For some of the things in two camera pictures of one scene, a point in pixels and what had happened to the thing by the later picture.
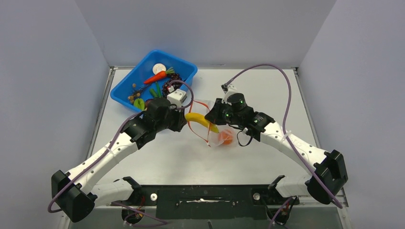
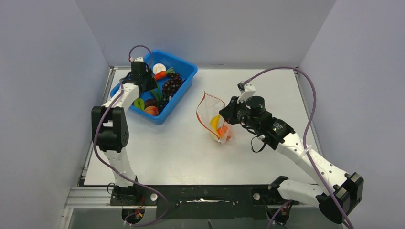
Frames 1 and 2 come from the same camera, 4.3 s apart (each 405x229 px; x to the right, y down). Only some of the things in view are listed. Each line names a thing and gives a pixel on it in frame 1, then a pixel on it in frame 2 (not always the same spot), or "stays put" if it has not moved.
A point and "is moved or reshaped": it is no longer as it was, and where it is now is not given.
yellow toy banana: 199,119 is moved or reshaped
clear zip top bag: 226,137 is moved or reshaped
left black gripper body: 173,120 -> 150,83
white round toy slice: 158,67 stays put
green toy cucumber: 151,90 stays put
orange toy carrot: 161,75 stays put
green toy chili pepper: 158,89 stays put
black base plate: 208,202 stays put
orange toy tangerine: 226,137 is moved or reshaped
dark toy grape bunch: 177,85 stays put
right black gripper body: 223,115 -> 238,113
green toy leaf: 139,103 stays put
